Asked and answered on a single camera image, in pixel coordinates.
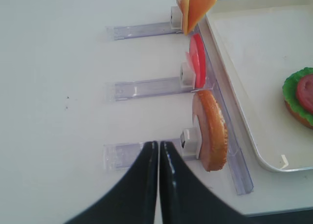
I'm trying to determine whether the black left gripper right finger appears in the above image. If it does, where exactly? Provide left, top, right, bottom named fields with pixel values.
left=159, top=141, right=249, bottom=224

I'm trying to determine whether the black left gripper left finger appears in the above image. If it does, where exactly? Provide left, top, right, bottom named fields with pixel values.
left=67, top=141, right=158, bottom=224

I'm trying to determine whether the white pusher block near tomato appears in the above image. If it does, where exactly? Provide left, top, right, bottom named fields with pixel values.
left=180, top=62, right=196, bottom=89

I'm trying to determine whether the red tomato slice in rack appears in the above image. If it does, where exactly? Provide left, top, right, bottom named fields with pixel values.
left=189, top=33, right=206, bottom=89

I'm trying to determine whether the green lettuce on tray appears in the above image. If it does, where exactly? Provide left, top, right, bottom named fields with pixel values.
left=282, top=67, right=313, bottom=114

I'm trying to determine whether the red tomato slice on tray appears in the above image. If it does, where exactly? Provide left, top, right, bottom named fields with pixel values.
left=296, top=74, right=313, bottom=114

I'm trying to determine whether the white pusher block near cheese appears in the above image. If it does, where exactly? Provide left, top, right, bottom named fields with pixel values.
left=170, top=6, right=183, bottom=30

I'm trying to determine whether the orange cheese slice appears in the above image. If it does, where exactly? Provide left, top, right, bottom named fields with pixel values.
left=187, top=0, right=217, bottom=34

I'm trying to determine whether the pale yellow cheese slice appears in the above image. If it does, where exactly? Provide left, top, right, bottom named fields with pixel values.
left=178, top=0, right=189, bottom=35

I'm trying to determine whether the clear plastic left rack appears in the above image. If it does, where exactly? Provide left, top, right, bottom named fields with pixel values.
left=103, top=20, right=255, bottom=196

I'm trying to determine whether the white pusher block near bun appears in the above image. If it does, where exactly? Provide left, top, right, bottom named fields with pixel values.
left=180, top=127, right=202, bottom=159

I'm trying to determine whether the bun slice in left rack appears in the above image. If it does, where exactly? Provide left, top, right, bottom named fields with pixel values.
left=192, top=90, right=228, bottom=172

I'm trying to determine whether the bottom bun on tray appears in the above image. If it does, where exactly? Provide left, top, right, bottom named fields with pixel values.
left=285, top=100, right=313, bottom=129

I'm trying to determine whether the cream rectangular tray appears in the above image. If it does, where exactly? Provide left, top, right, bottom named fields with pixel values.
left=207, top=0, right=313, bottom=172

